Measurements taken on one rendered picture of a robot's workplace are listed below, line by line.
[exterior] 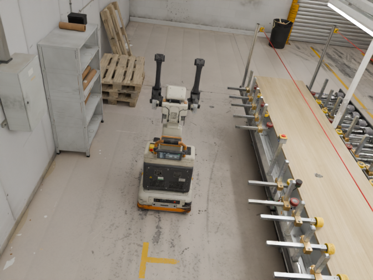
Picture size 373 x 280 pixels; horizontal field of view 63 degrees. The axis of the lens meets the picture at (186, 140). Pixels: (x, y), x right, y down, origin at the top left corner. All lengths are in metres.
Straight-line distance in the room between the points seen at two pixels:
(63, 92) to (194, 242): 2.31
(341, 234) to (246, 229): 1.23
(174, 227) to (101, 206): 0.90
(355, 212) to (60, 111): 3.41
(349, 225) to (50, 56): 3.42
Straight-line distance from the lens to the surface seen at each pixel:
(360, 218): 3.17
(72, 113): 4.08
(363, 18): 2.88
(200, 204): 3.88
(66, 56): 3.74
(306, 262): 2.97
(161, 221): 3.65
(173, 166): 3.29
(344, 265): 2.74
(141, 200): 3.59
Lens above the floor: 2.88
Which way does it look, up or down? 37 degrees down
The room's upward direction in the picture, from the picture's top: 8 degrees clockwise
